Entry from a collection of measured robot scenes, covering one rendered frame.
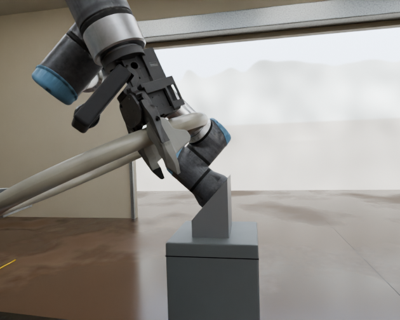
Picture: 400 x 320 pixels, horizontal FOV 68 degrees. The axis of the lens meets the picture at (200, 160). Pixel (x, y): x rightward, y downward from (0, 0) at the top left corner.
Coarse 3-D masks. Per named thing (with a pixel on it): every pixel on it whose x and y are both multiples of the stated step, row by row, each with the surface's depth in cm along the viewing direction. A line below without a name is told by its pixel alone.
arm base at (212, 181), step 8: (208, 168) 144; (208, 176) 140; (216, 176) 141; (224, 176) 143; (200, 184) 139; (208, 184) 138; (216, 184) 137; (192, 192) 144; (200, 192) 139; (208, 192) 137; (200, 200) 141; (208, 200) 137
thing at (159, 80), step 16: (128, 48) 46; (112, 64) 47; (128, 64) 48; (144, 64) 49; (160, 64) 51; (128, 80) 50; (144, 80) 49; (160, 80) 48; (128, 96) 46; (144, 96) 46; (160, 96) 49; (176, 96) 50; (128, 112) 48; (160, 112) 48
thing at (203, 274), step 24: (168, 240) 134; (192, 240) 132; (216, 240) 131; (240, 240) 130; (168, 264) 130; (192, 264) 128; (216, 264) 127; (240, 264) 125; (168, 288) 131; (192, 288) 129; (216, 288) 127; (240, 288) 125; (168, 312) 132; (192, 312) 129; (216, 312) 128; (240, 312) 126
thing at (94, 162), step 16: (144, 128) 48; (176, 128) 51; (192, 128) 57; (112, 144) 45; (128, 144) 46; (144, 144) 47; (80, 160) 44; (96, 160) 44; (112, 160) 46; (128, 160) 90; (32, 176) 45; (48, 176) 44; (64, 176) 44; (80, 176) 85; (96, 176) 87; (16, 192) 45; (32, 192) 45; (48, 192) 77; (0, 208) 48; (16, 208) 65
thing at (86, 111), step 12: (120, 72) 46; (108, 84) 44; (120, 84) 45; (96, 96) 43; (108, 96) 44; (84, 108) 42; (96, 108) 43; (72, 120) 43; (84, 120) 42; (96, 120) 44; (84, 132) 45
